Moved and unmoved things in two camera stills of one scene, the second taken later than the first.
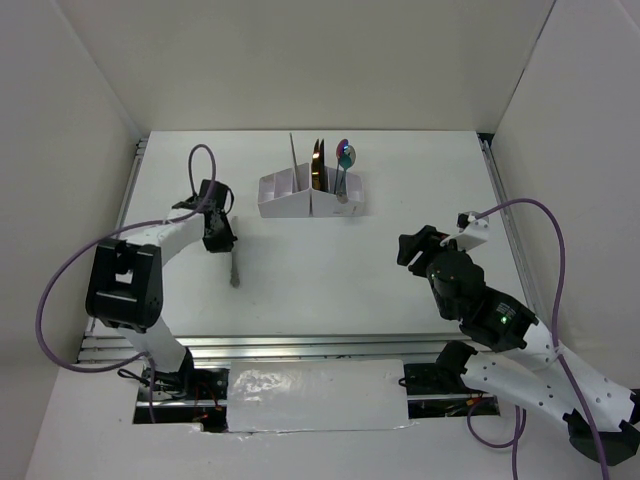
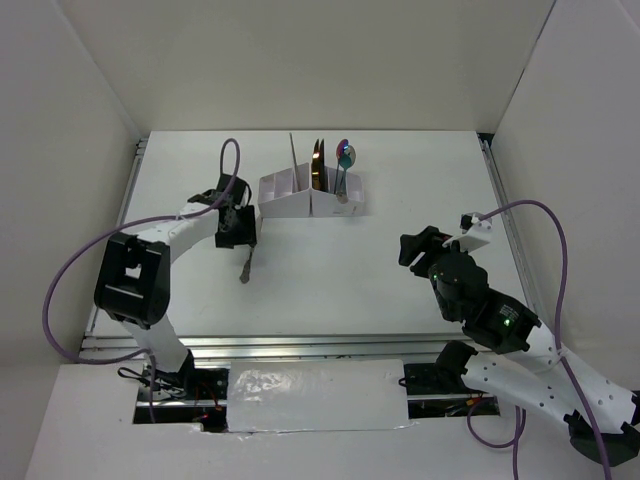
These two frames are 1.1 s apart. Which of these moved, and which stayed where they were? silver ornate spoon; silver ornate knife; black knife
Moved: silver ornate knife
Stayed: black knife; silver ornate spoon
